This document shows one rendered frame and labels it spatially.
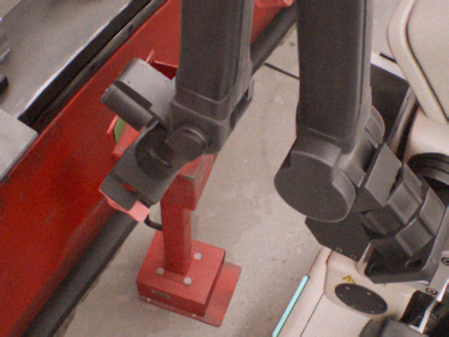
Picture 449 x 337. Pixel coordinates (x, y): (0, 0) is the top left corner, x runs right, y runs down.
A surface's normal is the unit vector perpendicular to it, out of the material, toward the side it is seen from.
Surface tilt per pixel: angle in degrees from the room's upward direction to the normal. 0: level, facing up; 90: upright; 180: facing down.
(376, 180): 37
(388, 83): 0
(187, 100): 90
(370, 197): 90
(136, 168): 27
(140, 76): 23
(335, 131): 75
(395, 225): 66
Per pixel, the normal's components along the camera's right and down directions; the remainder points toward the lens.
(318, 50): -0.51, 0.73
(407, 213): 0.23, 0.26
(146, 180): 0.44, -0.26
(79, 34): 0.04, -0.51
